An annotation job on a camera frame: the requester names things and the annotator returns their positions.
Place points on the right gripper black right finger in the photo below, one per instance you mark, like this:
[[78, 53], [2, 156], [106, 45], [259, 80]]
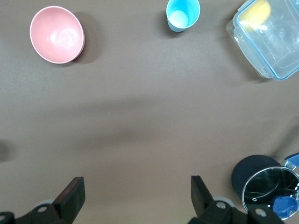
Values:
[[205, 207]]

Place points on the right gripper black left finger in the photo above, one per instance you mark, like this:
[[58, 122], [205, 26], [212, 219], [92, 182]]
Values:
[[70, 205]]

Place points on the dark blue pot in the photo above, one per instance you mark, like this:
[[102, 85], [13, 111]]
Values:
[[247, 170]]

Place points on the brown table cover cloth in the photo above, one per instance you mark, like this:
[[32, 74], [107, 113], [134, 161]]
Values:
[[140, 116]]

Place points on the pink bowl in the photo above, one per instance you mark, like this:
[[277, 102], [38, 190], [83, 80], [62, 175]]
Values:
[[57, 35]]

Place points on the clear plastic food container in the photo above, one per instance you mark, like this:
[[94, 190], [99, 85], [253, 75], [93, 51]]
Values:
[[278, 49]]

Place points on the light blue plastic cup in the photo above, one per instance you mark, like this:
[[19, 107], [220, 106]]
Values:
[[182, 14]]

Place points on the round yellow food piece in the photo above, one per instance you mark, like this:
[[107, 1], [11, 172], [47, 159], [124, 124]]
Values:
[[257, 11]]

